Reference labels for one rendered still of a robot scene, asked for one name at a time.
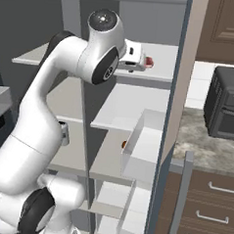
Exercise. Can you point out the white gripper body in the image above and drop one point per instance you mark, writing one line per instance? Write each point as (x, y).
(133, 62)

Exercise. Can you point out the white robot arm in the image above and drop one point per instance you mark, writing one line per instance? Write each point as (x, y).
(39, 134)

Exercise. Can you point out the red steak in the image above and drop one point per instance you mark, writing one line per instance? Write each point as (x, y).
(149, 62)

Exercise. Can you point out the grey fridge shelf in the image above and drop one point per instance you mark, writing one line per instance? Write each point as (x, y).
(161, 59)
(106, 160)
(69, 99)
(129, 103)
(76, 152)
(31, 56)

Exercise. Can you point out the grey open fridge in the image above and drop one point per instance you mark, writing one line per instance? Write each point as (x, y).
(147, 19)

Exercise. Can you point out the fridge door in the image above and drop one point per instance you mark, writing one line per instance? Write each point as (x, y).
(186, 77)

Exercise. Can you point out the white fridge drawer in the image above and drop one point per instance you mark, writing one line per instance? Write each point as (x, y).
(117, 200)
(143, 150)

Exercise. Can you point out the small orange food item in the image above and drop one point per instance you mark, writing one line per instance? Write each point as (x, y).
(123, 144)

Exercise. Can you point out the black toaster oven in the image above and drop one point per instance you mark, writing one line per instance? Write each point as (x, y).
(224, 106)

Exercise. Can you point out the brown wall cupboard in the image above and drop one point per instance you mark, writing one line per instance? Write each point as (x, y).
(225, 30)

